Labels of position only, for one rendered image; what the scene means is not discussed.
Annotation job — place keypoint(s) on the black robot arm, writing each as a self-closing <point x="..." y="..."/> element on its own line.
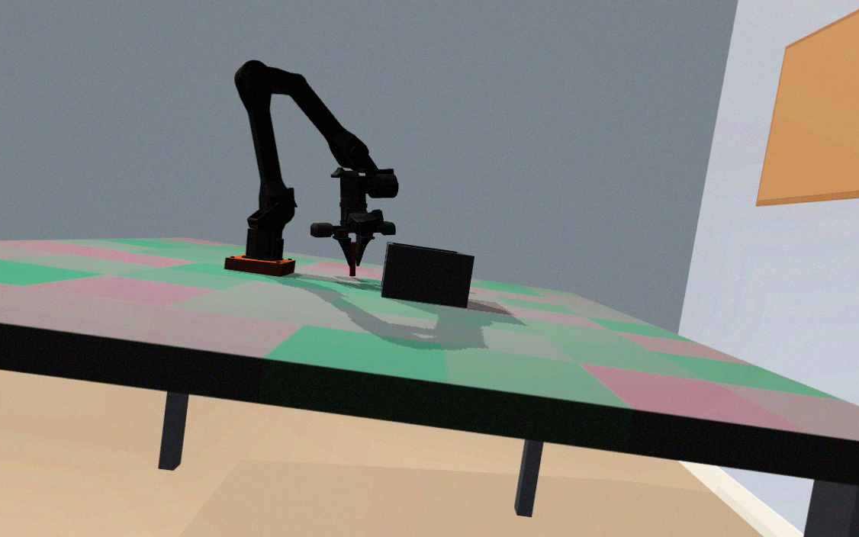
<point x="255" y="83"/>

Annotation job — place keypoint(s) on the dark red peg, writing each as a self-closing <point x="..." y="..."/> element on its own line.
<point x="352" y="270"/>

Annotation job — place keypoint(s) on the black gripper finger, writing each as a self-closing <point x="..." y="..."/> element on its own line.
<point x="345" y="244"/>
<point x="361" y="243"/>

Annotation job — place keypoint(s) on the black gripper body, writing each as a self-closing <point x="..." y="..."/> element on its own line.
<point x="327" y="229"/>

